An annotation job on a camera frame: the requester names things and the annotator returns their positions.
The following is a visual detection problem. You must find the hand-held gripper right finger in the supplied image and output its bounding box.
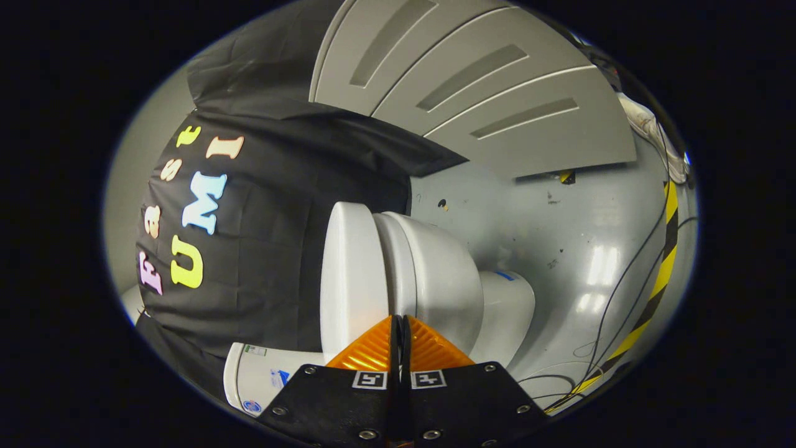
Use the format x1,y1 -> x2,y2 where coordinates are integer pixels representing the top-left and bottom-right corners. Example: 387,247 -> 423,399
401,315 -> 548,446

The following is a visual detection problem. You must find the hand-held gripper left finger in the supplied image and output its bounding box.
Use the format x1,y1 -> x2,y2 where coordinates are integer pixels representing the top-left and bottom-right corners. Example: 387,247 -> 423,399
258,315 -> 402,446

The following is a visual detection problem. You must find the white toilet lid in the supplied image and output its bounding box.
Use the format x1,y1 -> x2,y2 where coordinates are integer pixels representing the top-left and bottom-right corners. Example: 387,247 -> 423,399
320,202 -> 390,365

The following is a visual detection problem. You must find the white toilet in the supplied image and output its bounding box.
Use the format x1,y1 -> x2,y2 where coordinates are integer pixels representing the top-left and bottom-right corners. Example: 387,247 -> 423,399
224,212 -> 535,418

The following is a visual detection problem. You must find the black backdrop cloth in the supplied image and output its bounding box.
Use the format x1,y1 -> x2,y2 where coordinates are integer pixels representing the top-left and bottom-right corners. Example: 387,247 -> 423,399
136,0 -> 467,399

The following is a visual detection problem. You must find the yellow black hazard tape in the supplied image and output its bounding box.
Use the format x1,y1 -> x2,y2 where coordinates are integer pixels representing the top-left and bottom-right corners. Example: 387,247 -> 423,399
544,180 -> 680,414

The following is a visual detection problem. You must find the light grey drawer cabinet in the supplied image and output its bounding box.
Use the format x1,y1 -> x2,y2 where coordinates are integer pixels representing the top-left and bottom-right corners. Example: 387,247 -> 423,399
309,0 -> 638,179

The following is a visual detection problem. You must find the white cloth bundle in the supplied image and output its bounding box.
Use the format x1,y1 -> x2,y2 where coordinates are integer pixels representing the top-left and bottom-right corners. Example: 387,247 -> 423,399
619,93 -> 688,185

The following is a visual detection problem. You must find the thin black cable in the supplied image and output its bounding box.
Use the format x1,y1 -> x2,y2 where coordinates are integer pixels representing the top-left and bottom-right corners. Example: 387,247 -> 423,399
572,187 -> 669,380

